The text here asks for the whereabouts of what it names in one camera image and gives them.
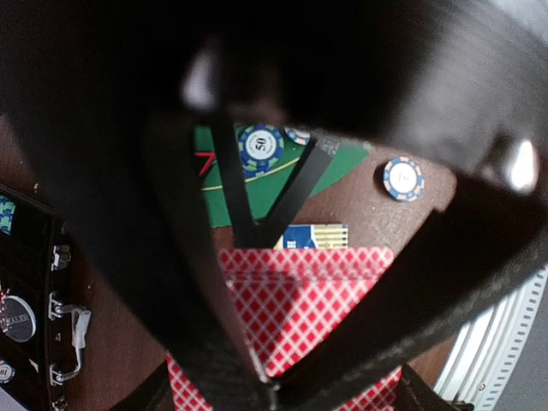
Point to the black poker chip case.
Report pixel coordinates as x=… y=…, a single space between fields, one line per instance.
x=43 y=331

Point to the red triangular all-in marker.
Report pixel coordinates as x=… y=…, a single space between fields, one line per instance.
x=203 y=161

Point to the blue beige 10 chip row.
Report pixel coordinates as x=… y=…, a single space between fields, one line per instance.
x=7 y=372

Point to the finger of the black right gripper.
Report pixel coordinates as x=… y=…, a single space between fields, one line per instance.
x=140 y=217
x=463 y=260

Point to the aluminium front rail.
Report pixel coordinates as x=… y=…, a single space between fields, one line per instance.
x=487 y=348

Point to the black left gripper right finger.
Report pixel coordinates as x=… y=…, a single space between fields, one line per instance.
x=416 y=395

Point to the blue yellow card box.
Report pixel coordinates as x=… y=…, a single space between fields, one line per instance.
x=314 y=236

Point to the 50 chip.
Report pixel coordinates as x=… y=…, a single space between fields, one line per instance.
x=261 y=146

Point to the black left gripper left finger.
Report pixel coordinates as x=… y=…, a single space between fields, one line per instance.
x=153 y=394

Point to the green round poker mat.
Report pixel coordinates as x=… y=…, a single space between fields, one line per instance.
x=262 y=190

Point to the clear acrylic dealer button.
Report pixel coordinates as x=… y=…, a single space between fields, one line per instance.
x=18 y=321

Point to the red card deck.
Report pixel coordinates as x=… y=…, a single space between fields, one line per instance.
x=290 y=300

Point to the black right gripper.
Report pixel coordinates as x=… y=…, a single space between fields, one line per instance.
x=445 y=80

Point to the teal blue chip row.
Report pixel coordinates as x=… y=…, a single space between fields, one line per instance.
x=7 y=214

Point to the blue beige 10 chip stack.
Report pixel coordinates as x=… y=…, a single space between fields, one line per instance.
x=403 y=179

